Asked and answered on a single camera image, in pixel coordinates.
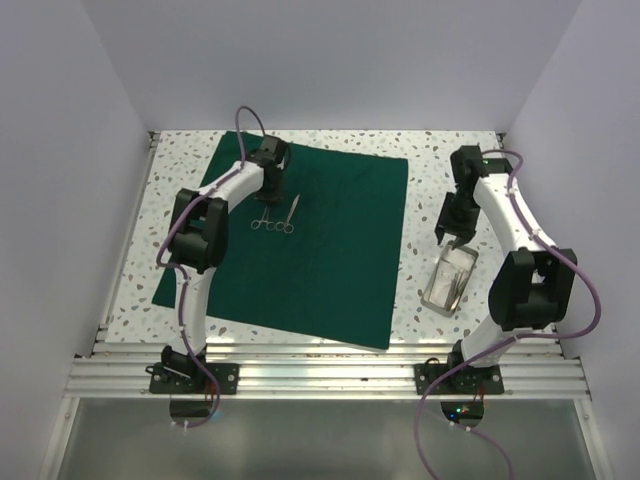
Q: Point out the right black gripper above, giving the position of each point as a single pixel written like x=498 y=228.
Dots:
x=464 y=231

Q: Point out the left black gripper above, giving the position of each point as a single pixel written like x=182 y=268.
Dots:
x=271 y=197

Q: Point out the steel hemostat clamp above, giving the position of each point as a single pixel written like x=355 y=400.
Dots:
x=264 y=221

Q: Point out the thin steel tweezers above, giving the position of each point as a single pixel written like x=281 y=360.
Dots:
x=459 y=282

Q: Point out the curved steel tweezers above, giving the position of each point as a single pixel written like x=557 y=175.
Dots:
x=456 y=299

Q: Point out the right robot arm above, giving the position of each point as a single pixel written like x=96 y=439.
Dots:
x=532 y=288

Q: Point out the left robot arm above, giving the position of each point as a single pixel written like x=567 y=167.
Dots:
x=198 y=240

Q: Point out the steel surgical scissors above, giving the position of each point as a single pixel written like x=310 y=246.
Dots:
x=286 y=225

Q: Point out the green surgical cloth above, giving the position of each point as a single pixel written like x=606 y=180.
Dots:
x=335 y=275

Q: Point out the metal instrument tray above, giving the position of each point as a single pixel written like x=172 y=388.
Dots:
x=450 y=280

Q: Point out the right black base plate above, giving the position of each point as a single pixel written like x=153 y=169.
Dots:
x=474 y=384

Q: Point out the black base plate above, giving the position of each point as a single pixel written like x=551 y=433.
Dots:
x=193 y=399
x=474 y=384

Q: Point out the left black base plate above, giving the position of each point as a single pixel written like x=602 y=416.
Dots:
x=193 y=399

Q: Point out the aluminium rail frame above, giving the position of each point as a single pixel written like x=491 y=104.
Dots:
x=310 y=408

